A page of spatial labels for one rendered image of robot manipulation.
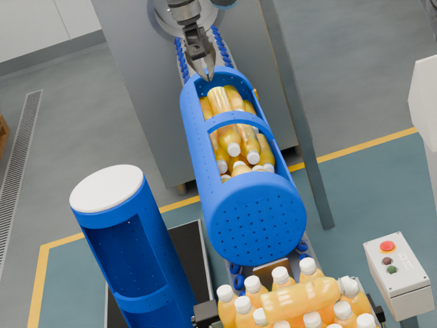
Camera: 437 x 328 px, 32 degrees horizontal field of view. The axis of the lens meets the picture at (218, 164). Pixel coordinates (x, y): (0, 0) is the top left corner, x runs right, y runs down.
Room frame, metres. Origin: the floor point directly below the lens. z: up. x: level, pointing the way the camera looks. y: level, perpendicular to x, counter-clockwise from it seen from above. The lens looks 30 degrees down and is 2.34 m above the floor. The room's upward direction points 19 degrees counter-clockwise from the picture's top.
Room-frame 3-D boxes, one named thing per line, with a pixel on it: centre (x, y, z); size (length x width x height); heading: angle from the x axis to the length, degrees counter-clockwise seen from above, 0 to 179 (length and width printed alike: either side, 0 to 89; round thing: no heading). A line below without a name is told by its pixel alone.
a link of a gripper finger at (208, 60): (2.16, -0.07, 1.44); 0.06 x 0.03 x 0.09; 178
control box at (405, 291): (1.43, -0.33, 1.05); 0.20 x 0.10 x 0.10; 178
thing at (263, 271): (1.65, -0.04, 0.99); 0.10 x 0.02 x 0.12; 88
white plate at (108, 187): (2.39, 0.40, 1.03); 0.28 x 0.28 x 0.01
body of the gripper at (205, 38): (2.16, -0.06, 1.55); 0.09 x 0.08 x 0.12; 178
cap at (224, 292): (1.53, 0.09, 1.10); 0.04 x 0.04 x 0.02
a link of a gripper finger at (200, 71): (2.16, -0.04, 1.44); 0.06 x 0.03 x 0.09; 178
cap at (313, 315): (1.33, -0.08, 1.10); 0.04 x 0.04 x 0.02
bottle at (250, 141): (2.21, -0.11, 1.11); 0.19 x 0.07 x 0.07; 178
